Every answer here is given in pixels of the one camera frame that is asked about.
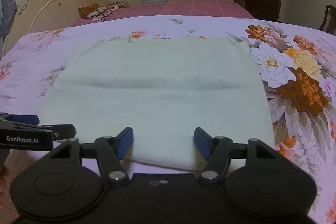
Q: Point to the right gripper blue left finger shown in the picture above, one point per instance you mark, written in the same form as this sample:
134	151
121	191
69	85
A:
110	151

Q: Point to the lilac floral bed sheet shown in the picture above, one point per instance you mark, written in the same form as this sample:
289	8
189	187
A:
292	181

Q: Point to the orange patterned pillow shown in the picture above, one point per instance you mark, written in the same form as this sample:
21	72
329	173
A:
97	12

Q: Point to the left hand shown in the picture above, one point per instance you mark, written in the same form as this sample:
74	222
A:
3	184

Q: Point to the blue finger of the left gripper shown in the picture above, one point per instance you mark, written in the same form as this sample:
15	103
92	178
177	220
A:
26	119
63	131

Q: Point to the dark wooden chair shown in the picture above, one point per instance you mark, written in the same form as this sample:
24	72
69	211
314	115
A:
328	24

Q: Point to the pink bed cover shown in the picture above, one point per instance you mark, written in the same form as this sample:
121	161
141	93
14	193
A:
190	7

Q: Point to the pale green cloth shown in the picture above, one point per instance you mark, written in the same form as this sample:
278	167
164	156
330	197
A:
163	89

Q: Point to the cream arched headboard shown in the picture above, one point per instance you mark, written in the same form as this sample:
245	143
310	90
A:
44	15

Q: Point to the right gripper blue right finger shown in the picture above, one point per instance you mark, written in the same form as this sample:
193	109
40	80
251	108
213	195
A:
216	152

